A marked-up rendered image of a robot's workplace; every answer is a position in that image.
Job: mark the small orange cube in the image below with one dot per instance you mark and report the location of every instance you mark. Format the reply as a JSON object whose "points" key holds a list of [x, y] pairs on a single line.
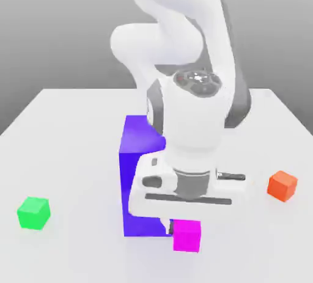
{"points": [[281, 186]]}

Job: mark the large purple box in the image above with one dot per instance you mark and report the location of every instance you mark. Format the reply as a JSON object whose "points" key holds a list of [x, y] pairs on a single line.
{"points": [[127, 180]]}

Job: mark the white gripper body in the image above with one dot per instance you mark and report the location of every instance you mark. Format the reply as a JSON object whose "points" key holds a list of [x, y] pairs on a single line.
{"points": [[156, 208]]}

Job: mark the small green cube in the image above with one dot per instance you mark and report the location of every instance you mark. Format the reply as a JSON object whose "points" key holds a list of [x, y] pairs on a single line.
{"points": [[33, 213]]}

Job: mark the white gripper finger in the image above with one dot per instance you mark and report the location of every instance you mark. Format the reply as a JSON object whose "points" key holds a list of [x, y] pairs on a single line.
{"points": [[168, 226]]}

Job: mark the small magenta cube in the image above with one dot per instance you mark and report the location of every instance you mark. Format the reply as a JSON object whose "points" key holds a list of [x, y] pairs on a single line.
{"points": [[187, 236]]}

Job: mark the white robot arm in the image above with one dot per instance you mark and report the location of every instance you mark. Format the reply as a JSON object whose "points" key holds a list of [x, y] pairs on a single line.
{"points": [[195, 121]]}

